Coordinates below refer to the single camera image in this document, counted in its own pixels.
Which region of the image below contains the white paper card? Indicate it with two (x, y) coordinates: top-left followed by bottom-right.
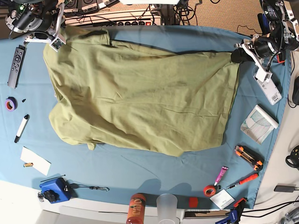
(20, 147), (51, 175)

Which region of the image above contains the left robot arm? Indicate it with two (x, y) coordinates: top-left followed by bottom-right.
(231, 0), (299, 71)

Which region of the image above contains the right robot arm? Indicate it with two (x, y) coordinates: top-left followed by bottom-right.
(5, 0), (68, 51)

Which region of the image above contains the blue black clamp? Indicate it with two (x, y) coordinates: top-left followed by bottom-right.
(257, 13), (271, 34)

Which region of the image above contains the orange black clamp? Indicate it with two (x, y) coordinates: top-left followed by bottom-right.
(277, 52), (286, 66)

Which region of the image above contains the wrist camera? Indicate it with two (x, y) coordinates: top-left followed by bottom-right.
(254, 68), (272, 83)
(50, 38), (64, 52)

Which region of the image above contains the purple tape roll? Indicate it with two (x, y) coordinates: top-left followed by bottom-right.
(5, 97), (17, 112)

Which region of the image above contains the blue box with knob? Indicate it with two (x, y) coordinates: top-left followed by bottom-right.
(39, 177), (71, 204)

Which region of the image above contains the orange tape roll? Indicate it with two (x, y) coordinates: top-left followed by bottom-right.
(203, 185), (218, 197)

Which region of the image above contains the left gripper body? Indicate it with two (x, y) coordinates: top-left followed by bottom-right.
(234, 34), (277, 70)

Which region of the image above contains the blue bar clamp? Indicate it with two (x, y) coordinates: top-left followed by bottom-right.
(215, 197), (247, 224)

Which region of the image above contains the black power adapter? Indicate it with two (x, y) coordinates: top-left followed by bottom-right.
(274, 185), (296, 193)

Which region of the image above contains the white marker pen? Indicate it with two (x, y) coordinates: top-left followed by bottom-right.
(14, 114), (29, 143)

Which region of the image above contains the small gold battery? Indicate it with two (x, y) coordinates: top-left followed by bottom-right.
(23, 163), (33, 167)

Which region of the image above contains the black power strip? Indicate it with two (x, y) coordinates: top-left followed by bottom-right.
(116, 19), (161, 26)

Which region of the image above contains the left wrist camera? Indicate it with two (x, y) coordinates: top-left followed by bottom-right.
(254, 68), (272, 83)

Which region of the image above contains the frosted plastic cup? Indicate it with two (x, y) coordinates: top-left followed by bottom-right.
(157, 194), (178, 224)

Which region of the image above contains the blue table cloth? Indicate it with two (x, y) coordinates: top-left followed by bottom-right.
(0, 38), (291, 204)

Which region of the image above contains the olive green t-shirt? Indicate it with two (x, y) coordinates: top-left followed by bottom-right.
(43, 26), (239, 157)

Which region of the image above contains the pink glue tube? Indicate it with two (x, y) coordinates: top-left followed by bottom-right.
(214, 166), (229, 186)

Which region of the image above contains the black zip tie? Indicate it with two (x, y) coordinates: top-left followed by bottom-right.
(40, 175), (66, 182)

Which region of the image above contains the orange handled screwdriver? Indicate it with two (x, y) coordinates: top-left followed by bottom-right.
(226, 173), (259, 189)

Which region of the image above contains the orange drink can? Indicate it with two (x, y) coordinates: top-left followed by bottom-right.
(126, 193), (146, 224)

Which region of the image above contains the grey remote control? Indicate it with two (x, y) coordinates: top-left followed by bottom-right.
(7, 45), (26, 89)

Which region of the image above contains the orange black utility knife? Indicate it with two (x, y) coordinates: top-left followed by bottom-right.
(235, 145), (263, 172)

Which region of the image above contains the black computer mouse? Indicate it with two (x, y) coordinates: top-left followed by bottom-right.
(292, 77), (299, 105)

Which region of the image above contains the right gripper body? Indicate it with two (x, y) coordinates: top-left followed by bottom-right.
(23, 2), (65, 44)

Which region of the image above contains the white square card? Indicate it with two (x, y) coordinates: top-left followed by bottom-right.
(210, 189), (235, 210)

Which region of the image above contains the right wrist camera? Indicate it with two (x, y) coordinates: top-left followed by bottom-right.
(50, 38), (64, 52)

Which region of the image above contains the black lanyard with carabiner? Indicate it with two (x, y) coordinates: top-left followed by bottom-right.
(70, 183), (110, 192)

